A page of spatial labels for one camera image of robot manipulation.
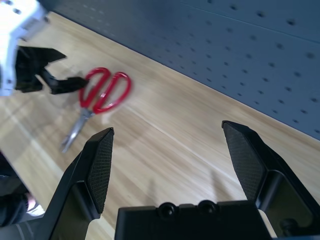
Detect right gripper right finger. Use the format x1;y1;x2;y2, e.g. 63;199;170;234
221;120;315;237

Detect dark trouser leg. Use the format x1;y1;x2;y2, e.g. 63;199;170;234
0;174;35;226

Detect grey pegboard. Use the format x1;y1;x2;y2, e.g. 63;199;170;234
47;0;320;148

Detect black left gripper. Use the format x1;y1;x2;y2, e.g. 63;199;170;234
14;46;89;95

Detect red handled scissors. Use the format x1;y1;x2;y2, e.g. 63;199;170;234
61;66;133;154

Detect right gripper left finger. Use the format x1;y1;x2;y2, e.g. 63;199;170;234
47;127;115;240

